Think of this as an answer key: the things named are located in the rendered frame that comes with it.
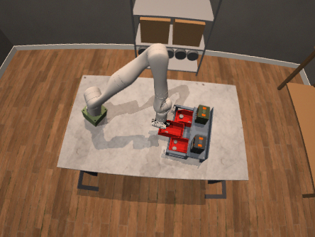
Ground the black tool case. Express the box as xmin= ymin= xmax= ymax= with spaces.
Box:
xmin=190 ymin=135 xmax=206 ymax=154

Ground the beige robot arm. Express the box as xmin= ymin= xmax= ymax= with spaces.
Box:
xmin=84 ymin=43 xmax=172 ymax=129

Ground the grey metal shelf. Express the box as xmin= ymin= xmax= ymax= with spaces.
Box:
xmin=163 ymin=104 xmax=214 ymax=162

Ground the olive green tool case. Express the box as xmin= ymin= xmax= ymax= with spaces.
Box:
xmin=195 ymin=105 xmax=210 ymax=125

